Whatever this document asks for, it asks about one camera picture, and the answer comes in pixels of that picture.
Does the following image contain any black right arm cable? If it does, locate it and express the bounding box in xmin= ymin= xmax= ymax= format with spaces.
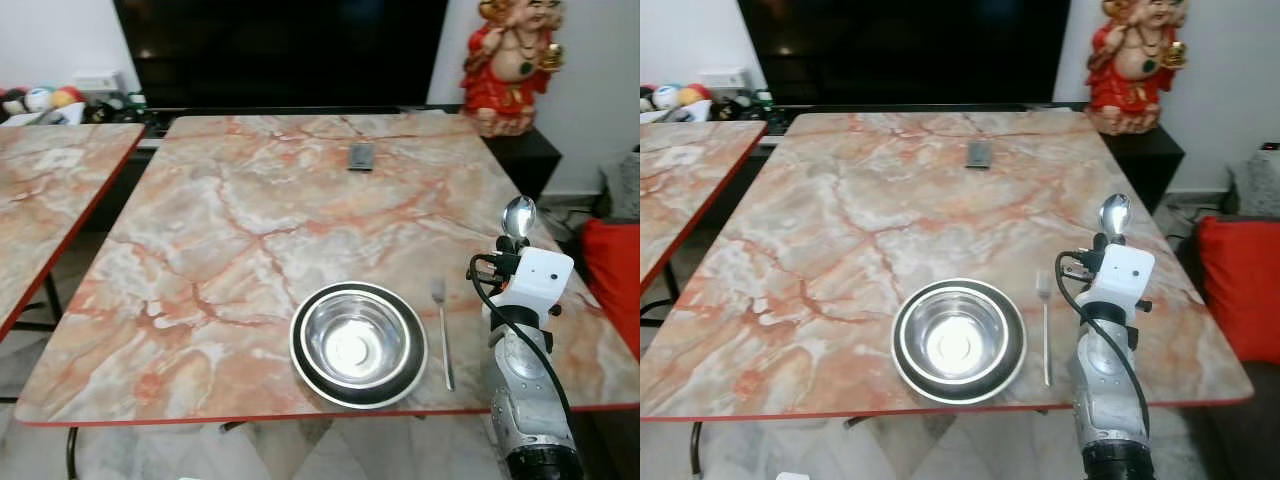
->
xmin=467 ymin=252 xmax=573 ymax=426
xmin=1054 ymin=249 xmax=1153 ymax=416

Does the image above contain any grey cushion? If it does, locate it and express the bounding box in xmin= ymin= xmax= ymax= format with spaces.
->
xmin=1227 ymin=149 xmax=1280 ymax=218
xmin=599 ymin=151 xmax=641 ymax=223

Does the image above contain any silver metal fork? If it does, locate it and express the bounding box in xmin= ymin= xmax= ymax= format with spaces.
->
xmin=1034 ymin=270 xmax=1055 ymax=388
xmin=430 ymin=277 xmax=457 ymax=393

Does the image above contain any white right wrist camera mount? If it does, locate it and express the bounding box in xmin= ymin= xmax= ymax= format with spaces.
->
xmin=1084 ymin=245 xmax=1157 ymax=309
xmin=494 ymin=249 xmax=575 ymax=313

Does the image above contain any red laughing buddha statue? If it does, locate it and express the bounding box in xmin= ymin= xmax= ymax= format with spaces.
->
xmin=1085 ymin=0 xmax=1192 ymax=137
xmin=461 ymin=0 xmax=567 ymax=138

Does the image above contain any black television screen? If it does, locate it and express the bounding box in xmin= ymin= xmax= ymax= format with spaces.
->
xmin=738 ymin=0 xmax=1072 ymax=107
xmin=112 ymin=0 xmax=450 ymax=110

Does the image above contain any red cushion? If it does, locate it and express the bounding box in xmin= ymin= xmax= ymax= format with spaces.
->
xmin=1196 ymin=214 xmax=1280 ymax=365
xmin=581 ymin=219 xmax=641 ymax=360

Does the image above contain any white box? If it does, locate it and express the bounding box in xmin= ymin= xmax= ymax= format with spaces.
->
xmin=71 ymin=69 xmax=124 ymax=97
xmin=696 ymin=67 xmax=750 ymax=94

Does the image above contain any silver metal spoon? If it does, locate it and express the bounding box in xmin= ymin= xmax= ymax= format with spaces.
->
xmin=501 ymin=195 xmax=538 ymax=244
xmin=1098 ymin=192 xmax=1134 ymax=242

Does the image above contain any steel bowl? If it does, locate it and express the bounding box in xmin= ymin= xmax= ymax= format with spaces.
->
xmin=299 ymin=291 xmax=417 ymax=394
xmin=899 ymin=287 xmax=1014 ymax=392

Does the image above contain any black round plate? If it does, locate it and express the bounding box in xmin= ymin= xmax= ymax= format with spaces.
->
xmin=889 ymin=277 xmax=1029 ymax=407
xmin=289 ymin=281 xmax=430 ymax=410

